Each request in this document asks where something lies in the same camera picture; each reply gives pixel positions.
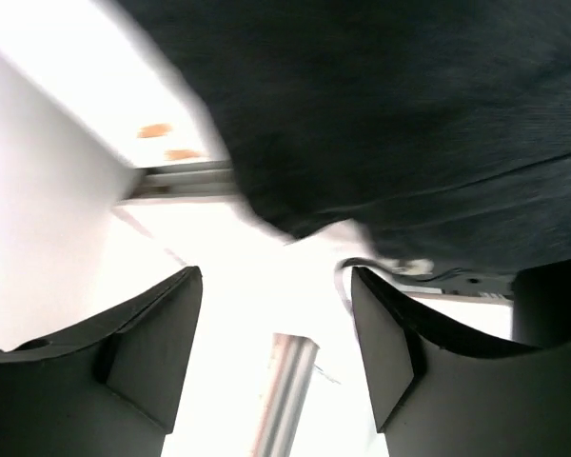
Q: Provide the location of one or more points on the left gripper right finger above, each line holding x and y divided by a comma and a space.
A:
438, 387

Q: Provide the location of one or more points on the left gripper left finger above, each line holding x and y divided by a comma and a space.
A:
109, 386

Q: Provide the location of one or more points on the black trousers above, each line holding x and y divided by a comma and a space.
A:
443, 128

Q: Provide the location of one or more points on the right silver rack pole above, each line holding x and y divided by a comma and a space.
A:
291, 364

